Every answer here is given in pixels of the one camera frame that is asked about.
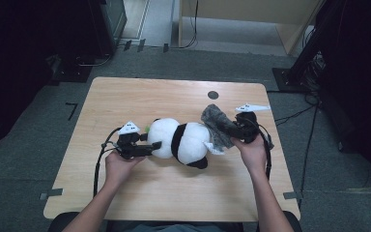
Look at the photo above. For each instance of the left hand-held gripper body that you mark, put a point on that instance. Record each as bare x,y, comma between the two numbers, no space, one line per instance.
130,146

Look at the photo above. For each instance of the person's left hand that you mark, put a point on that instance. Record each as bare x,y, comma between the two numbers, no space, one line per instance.
120,167

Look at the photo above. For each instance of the dark cabinet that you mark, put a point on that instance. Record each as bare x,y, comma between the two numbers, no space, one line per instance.
109,22

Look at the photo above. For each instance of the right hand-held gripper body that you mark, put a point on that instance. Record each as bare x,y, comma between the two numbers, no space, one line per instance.
248,127

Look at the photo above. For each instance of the round black table grommet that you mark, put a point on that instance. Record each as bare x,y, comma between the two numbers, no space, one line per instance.
213,95

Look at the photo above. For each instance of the black floor base plate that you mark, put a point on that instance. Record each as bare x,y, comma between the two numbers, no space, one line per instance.
74,74

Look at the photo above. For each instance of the person's grey-blue clothing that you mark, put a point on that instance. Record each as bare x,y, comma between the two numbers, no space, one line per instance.
174,228

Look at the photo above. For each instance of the grey knitted cloth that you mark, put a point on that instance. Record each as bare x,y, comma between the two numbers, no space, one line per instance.
217,124

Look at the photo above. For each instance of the black metal stand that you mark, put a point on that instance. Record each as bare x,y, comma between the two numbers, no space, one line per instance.
302,61

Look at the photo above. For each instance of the dark floor tape piece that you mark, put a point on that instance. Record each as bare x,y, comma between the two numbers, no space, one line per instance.
165,48
127,45
141,45

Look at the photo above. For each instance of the grey tape strip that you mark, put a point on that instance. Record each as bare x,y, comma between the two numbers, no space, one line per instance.
292,195
51,193

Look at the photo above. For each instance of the person's right hand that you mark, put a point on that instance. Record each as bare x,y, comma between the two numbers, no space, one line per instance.
252,154

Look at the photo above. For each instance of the panda plush toy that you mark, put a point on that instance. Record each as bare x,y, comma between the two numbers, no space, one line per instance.
190,141

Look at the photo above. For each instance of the wooden cabinet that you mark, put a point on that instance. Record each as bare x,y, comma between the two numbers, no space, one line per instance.
238,9

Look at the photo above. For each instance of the dark curtain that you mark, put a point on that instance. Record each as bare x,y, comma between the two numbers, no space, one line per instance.
13,64
360,80

